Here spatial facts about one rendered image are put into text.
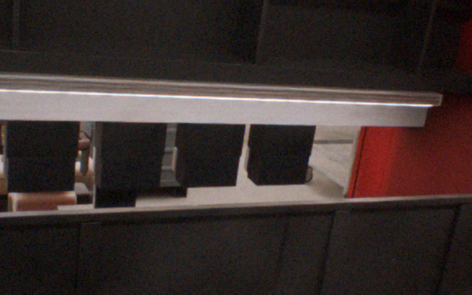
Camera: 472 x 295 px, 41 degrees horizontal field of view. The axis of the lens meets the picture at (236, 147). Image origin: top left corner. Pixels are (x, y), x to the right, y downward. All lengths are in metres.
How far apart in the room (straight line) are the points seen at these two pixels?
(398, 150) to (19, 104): 1.09
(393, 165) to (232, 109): 0.63
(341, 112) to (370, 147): 0.40
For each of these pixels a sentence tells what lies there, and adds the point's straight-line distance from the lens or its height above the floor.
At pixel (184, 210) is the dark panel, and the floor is 1.34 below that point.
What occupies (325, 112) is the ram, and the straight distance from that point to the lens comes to 1.62.
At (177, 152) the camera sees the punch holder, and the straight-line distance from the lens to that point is 1.55.
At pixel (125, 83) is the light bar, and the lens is 1.18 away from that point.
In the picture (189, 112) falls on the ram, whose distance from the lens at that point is 1.46.
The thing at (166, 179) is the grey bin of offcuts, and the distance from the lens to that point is 4.47.
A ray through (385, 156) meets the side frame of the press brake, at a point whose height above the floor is 1.20.
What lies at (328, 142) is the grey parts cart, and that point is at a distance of 5.28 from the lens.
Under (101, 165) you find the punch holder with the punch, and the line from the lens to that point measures 1.45.
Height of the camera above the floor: 1.73
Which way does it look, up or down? 17 degrees down
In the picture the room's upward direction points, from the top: 8 degrees clockwise
